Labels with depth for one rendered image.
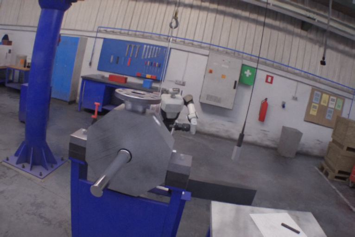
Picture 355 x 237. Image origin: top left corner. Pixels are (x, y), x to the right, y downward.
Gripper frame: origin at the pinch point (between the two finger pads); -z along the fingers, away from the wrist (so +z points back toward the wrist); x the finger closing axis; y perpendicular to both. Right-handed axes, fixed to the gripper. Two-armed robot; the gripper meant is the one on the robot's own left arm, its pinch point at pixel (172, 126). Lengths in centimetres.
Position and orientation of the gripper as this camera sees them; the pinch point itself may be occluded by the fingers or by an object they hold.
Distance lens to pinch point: 311.4
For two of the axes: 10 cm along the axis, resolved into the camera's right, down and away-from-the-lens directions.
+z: 9.9, 0.9, 1.4
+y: 0.2, -8.8, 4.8
